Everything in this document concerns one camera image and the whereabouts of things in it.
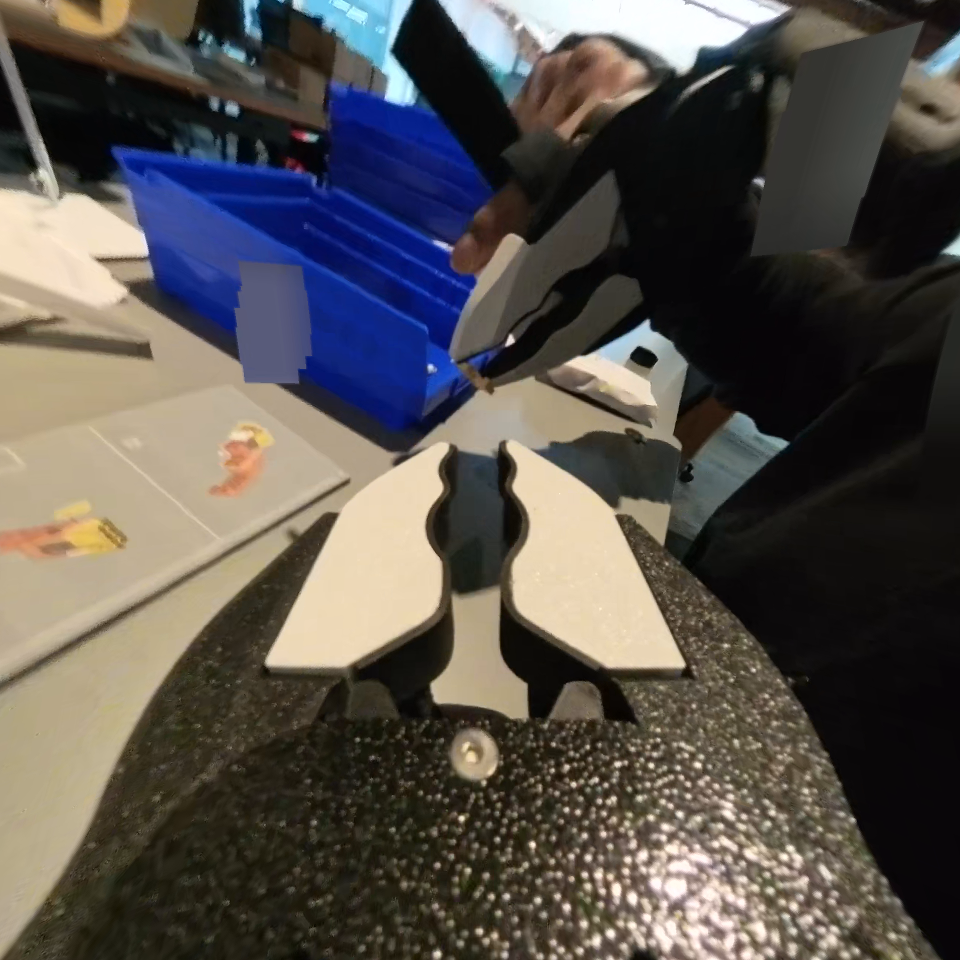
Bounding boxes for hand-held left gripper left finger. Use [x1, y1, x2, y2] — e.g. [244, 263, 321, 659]
[264, 441, 460, 674]

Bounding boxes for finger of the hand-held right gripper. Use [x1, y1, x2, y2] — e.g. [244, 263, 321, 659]
[491, 272, 648, 385]
[448, 171, 625, 364]

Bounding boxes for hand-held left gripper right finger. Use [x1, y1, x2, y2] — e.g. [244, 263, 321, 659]
[498, 439, 689, 672]

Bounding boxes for person's right forearm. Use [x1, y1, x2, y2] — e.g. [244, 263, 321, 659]
[656, 247, 960, 444]

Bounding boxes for grey desk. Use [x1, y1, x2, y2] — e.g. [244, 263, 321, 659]
[0, 172, 685, 960]

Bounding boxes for person's right hand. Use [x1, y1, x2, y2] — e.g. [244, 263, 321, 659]
[450, 33, 676, 276]

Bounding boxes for white plastic bag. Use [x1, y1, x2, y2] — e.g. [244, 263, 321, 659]
[546, 354, 661, 426]

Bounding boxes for white bottle with black cap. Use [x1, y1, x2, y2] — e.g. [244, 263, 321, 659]
[626, 346, 689, 423]

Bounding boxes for stack of blue plastic bins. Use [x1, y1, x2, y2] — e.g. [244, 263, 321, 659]
[324, 81, 498, 247]

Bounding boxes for large blue plastic bin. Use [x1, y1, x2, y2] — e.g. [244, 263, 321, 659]
[111, 144, 483, 453]

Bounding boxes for grey instruction sheet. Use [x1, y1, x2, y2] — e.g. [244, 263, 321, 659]
[0, 384, 352, 685]

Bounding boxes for person's dark clothing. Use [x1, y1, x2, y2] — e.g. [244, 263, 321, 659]
[675, 420, 960, 960]

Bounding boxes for cardboard boxes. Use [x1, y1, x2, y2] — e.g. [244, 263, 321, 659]
[258, 11, 393, 102]

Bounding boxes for crumpled white paper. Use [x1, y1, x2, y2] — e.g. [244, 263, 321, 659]
[0, 186, 153, 333]

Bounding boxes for wooden workbench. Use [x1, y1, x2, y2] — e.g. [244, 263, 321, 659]
[0, 0, 333, 183]

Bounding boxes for white metal stand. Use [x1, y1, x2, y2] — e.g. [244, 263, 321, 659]
[0, 30, 63, 202]

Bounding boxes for black flat strap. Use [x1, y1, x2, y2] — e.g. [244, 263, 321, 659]
[390, 0, 524, 194]

